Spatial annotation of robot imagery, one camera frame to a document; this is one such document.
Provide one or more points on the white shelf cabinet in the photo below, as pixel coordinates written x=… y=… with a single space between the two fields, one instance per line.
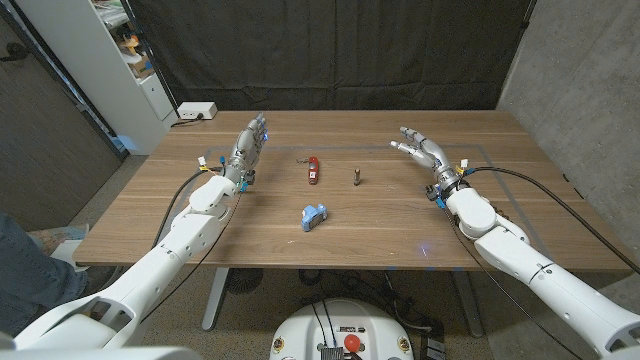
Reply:
x=95 y=65

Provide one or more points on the red multitool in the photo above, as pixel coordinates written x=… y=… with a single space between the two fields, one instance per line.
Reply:
x=313 y=170

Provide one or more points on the dark capped lipstick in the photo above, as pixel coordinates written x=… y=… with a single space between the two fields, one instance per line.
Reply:
x=357 y=176

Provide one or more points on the black metal pole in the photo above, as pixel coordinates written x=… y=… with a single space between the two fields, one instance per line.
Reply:
x=150 y=57

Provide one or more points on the black round floor fan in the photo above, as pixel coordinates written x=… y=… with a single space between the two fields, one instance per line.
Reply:
x=245 y=280

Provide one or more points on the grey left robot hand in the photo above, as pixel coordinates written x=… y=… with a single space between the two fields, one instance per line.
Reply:
x=245 y=150

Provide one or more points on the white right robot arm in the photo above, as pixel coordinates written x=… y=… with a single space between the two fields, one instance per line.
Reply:
x=550 y=280

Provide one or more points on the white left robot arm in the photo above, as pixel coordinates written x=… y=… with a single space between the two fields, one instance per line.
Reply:
x=160 y=260

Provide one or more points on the yellow toy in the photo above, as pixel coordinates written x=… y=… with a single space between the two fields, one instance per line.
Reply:
x=131 y=44

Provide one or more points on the person leg in jeans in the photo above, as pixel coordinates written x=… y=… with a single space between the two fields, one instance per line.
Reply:
x=30 y=280

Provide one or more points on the red emergency stop button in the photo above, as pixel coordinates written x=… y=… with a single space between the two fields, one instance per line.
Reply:
x=352 y=343

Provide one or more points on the cardboard box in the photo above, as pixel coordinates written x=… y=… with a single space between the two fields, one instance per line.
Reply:
x=141 y=66

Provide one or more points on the blue toy camera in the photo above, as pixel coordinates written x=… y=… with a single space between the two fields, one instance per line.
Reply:
x=312 y=217

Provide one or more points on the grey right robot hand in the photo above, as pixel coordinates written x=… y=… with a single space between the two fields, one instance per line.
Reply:
x=430 y=152

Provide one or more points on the black curtain backdrop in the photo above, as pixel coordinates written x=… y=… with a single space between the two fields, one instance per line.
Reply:
x=340 y=50

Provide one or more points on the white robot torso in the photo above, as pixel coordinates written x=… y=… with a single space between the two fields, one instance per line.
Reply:
x=300 y=330

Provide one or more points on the white table leg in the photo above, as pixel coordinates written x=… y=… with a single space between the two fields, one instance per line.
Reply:
x=467 y=305
x=215 y=300

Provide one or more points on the white power strip box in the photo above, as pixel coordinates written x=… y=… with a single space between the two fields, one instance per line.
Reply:
x=197 y=110

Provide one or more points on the colourful printed cloth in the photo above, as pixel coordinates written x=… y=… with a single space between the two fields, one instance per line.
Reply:
x=55 y=237

